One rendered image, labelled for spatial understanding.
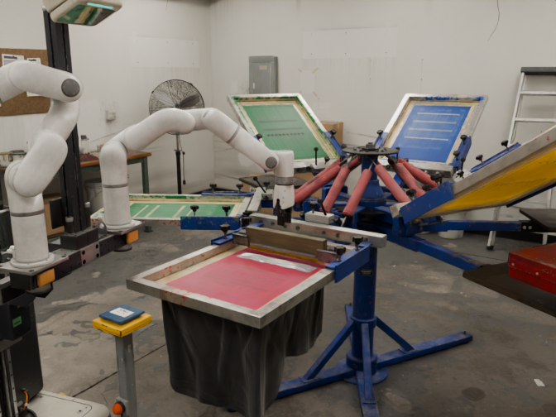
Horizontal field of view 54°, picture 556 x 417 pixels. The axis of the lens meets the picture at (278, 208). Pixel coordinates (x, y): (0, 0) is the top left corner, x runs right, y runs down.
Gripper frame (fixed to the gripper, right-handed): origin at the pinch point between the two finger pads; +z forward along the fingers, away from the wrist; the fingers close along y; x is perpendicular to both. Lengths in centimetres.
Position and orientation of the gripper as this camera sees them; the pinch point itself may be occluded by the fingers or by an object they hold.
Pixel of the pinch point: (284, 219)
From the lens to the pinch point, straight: 224.4
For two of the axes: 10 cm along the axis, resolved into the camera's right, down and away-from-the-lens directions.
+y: -5.3, 2.0, -8.3
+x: 8.5, 1.2, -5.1
